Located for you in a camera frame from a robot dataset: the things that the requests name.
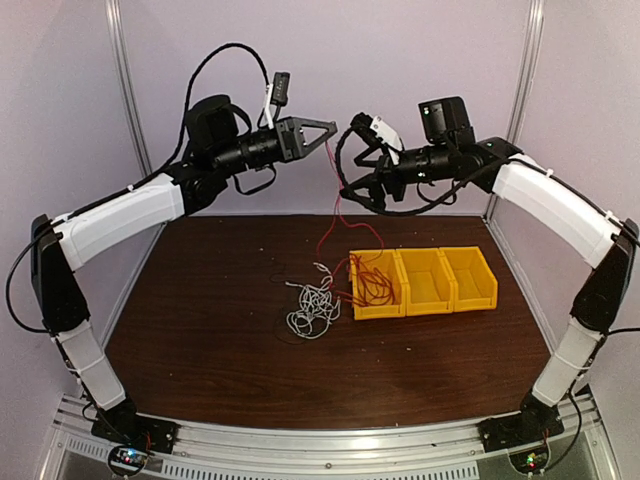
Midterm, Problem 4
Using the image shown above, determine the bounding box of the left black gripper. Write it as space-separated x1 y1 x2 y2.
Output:
212 115 337 176

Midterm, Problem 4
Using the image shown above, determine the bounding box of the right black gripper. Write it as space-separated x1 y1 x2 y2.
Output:
341 141 455 211

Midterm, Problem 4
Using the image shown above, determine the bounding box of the white cable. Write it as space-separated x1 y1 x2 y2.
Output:
283 262 344 341

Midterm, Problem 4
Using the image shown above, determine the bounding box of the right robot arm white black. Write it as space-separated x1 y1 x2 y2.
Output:
340 97 639 442

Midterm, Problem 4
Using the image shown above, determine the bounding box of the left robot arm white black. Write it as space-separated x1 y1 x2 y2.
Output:
23 94 337 444

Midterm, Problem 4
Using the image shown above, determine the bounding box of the left yellow bin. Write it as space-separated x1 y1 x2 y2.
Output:
349 249 406 321

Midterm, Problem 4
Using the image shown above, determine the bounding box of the yellow bin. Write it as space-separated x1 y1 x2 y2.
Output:
349 249 406 321
397 248 455 316
441 246 498 312

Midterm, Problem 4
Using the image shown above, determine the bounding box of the middle yellow bin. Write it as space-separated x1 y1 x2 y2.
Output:
397 248 455 316

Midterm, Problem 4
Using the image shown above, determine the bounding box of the right yellow bin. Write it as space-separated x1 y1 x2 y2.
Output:
441 246 498 312

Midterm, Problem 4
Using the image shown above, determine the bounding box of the right circuit board with leds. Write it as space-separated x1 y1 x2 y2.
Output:
509 446 550 475

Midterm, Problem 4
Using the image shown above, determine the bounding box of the circuit board with leds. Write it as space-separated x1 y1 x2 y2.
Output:
107 445 149 476
509 446 550 475

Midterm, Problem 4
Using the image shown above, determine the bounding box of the left circuit board with leds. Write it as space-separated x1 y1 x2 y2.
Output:
107 445 149 476

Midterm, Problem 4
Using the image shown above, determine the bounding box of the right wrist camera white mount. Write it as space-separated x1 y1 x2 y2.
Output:
351 112 404 166

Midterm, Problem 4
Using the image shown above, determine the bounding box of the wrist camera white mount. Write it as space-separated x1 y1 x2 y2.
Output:
257 71 291 129
351 112 404 166

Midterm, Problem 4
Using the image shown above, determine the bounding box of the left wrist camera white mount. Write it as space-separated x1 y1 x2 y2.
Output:
257 71 291 129

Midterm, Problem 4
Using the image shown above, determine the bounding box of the right black camera cable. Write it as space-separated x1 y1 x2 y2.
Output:
333 124 471 217

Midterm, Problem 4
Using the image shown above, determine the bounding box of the black camera cable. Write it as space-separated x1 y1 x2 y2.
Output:
169 43 269 166
333 124 471 217

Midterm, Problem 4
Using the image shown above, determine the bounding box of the left black camera cable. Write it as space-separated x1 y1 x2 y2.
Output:
169 43 269 166

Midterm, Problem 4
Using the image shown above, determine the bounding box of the right aluminium frame post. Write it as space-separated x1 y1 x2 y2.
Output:
482 0 545 221

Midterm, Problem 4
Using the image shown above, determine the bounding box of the aluminium frame post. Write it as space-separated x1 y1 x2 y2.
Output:
482 0 545 221
104 0 156 188

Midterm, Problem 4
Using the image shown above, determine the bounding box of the left aluminium frame post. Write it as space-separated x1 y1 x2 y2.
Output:
104 0 156 188

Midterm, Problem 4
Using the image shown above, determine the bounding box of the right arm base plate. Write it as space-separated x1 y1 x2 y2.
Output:
478 409 565 453

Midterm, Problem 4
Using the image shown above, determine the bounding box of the front aluminium rail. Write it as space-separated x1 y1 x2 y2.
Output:
35 392 622 479

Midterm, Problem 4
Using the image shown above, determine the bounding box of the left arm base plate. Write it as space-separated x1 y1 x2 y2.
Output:
91 414 178 454

